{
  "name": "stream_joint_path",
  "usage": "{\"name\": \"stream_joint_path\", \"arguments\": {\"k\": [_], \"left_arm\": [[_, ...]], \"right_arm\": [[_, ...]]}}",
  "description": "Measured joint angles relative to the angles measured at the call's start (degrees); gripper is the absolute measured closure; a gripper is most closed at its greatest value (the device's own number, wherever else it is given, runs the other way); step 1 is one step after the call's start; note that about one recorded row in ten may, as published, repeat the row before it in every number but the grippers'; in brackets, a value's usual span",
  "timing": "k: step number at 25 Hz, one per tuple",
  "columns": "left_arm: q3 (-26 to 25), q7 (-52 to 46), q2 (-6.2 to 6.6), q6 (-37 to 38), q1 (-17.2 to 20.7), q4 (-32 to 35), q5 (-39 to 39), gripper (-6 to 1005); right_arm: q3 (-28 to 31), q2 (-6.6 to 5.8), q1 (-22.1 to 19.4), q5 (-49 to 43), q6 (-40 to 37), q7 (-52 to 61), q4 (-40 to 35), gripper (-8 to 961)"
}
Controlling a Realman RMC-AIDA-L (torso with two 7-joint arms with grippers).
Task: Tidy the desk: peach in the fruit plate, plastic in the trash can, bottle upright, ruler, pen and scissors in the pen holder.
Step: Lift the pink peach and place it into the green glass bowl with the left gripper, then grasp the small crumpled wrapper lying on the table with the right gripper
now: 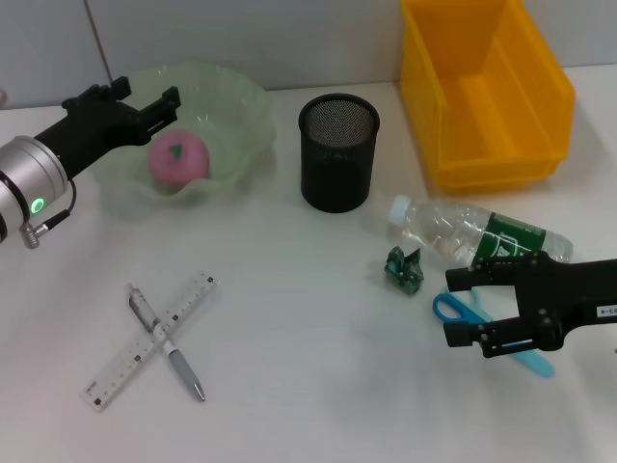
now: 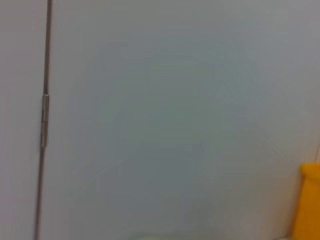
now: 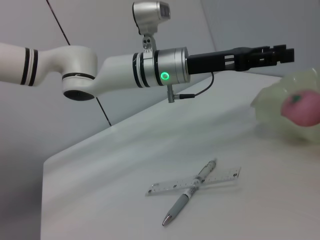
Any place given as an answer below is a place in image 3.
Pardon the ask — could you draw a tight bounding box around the grey ballpoint pen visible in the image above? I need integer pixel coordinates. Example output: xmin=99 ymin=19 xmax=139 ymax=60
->
xmin=161 ymin=157 xmax=218 ymax=227

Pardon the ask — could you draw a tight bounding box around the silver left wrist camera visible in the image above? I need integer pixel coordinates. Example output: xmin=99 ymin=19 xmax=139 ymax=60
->
xmin=132 ymin=0 xmax=172 ymax=55

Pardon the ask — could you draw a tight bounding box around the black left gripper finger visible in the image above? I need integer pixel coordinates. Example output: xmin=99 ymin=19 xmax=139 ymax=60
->
xmin=259 ymin=43 xmax=287 ymax=51
xmin=249 ymin=48 xmax=296 ymax=69

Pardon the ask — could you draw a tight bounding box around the pale green glass fruit plate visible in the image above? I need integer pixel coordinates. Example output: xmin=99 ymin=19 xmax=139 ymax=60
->
xmin=250 ymin=68 xmax=320 ymax=144

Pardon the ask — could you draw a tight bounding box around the pink toy peach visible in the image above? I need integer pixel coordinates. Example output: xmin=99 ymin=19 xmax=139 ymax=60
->
xmin=280 ymin=89 xmax=320 ymax=127

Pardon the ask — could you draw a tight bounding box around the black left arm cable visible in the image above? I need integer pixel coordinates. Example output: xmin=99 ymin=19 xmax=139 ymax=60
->
xmin=172 ymin=71 xmax=215 ymax=100

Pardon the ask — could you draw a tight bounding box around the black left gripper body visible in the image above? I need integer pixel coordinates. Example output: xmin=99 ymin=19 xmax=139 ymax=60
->
xmin=185 ymin=46 xmax=252 ymax=76

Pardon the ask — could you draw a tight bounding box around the transparent plastic ruler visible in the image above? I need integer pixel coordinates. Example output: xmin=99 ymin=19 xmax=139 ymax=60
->
xmin=144 ymin=166 xmax=242 ymax=197

